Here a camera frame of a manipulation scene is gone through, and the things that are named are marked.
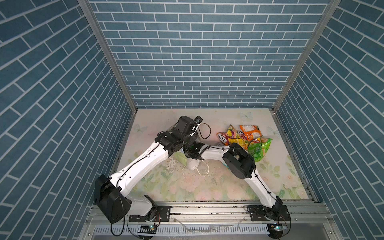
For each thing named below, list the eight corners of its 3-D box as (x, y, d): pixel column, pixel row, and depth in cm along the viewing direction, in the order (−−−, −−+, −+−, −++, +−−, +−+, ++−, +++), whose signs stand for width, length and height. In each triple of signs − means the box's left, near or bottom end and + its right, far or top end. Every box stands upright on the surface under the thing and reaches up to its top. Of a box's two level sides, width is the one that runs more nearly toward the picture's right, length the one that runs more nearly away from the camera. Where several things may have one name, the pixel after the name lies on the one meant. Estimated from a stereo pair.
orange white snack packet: (248, 142, 103) (249, 139, 100) (239, 128, 111) (241, 125, 107) (261, 138, 105) (263, 135, 102) (252, 125, 113) (254, 122, 109)
